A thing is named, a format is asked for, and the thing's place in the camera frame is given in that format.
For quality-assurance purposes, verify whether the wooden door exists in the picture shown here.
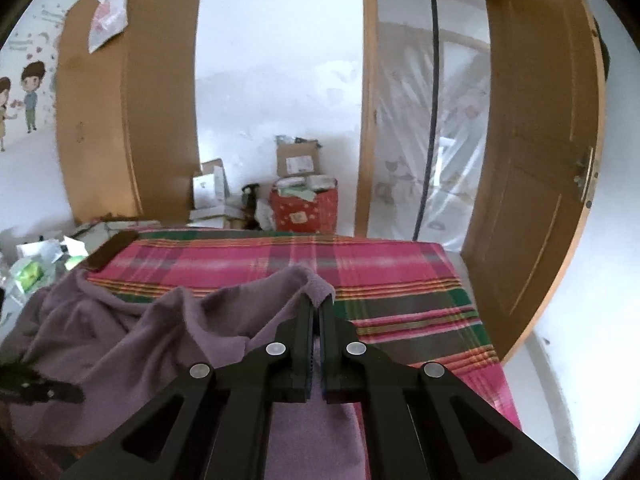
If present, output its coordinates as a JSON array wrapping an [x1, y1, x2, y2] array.
[[460, 0, 608, 366]]

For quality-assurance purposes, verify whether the dark wooden headboard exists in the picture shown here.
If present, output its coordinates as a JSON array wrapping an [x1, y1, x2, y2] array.
[[82, 230, 140, 272]]

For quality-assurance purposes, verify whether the red patterned box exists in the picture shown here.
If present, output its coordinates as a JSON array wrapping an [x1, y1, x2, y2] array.
[[270, 180, 340, 235]]

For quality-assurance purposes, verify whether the brown cardboard box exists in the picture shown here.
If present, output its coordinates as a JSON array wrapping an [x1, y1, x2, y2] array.
[[275, 135, 323, 178]]

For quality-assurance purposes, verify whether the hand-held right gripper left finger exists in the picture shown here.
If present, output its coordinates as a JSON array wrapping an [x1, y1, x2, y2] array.
[[60, 294, 321, 480]]

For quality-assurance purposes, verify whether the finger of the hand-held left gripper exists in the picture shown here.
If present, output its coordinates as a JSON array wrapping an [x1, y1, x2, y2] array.
[[25, 379, 86, 406]]

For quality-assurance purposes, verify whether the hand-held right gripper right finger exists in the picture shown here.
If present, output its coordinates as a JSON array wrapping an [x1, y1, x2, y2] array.
[[319, 297, 578, 480]]

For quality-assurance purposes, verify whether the plaid bed blanket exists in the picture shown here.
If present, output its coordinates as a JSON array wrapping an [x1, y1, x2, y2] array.
[[85, 225, 523, 433]]

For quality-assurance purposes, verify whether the flat white box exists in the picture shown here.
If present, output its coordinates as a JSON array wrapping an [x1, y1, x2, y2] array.
[[187, 205, 246, 228]]

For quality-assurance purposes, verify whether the purple fleece garment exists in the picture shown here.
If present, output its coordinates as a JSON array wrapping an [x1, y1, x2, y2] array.
[[0, 265, 363, 480]]

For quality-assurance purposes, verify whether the wooden door frame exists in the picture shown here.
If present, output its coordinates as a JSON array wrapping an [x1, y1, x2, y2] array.
[[354, 0, 501, 238]]

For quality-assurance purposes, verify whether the white carton box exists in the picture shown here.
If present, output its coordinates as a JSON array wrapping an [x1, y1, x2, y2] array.
[[192, 159, 231, 211]]

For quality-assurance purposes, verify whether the dark spray bottle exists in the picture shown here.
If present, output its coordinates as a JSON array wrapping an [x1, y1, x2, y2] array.
[[241, 184, 261, 228]]

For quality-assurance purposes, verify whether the cartoon wall sticker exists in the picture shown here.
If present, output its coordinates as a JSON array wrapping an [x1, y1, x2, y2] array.
[[0, 60, 51, 153]]

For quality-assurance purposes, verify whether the white plastic bag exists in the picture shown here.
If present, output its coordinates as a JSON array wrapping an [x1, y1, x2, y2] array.
[[87, 0, 128, 54]]

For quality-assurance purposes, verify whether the wooden wardrobe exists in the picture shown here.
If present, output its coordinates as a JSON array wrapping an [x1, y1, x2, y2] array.
[[54, 0, 206, 226]]

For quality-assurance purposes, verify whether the clear plastic door curtain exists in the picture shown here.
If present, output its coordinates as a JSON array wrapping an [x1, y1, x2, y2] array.
[[370, 0, 493, 251]]

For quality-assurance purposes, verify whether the green tissue packet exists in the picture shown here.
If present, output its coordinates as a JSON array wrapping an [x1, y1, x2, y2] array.
[[15, 260, 46, 286]]

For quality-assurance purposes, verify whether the metal door lock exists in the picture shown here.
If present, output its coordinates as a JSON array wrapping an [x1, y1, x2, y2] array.
[[572, 147, 601, 206]]

